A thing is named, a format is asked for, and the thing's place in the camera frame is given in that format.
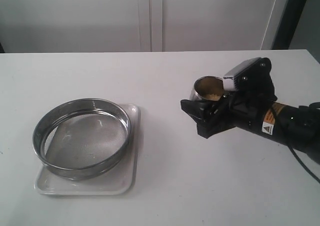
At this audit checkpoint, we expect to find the round steel mesh sieve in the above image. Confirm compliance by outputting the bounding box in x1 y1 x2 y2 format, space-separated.
32 98 133 181

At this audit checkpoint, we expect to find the small stainless steel cup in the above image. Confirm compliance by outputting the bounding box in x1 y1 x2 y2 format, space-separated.
189 76 225 101

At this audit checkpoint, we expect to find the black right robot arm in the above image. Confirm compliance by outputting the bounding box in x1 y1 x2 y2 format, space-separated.
181 57 320 163

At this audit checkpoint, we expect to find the yellow white grain pile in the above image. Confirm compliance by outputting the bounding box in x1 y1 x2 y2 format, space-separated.
203 93 221 101

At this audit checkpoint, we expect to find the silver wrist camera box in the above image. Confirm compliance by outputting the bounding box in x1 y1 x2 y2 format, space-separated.
222 57 261 91

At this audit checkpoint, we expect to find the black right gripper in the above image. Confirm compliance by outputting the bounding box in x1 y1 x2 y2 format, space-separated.
180 57 278 139

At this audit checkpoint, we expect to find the white rectangular plastic tray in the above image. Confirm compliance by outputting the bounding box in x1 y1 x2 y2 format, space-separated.
33 103 141 196

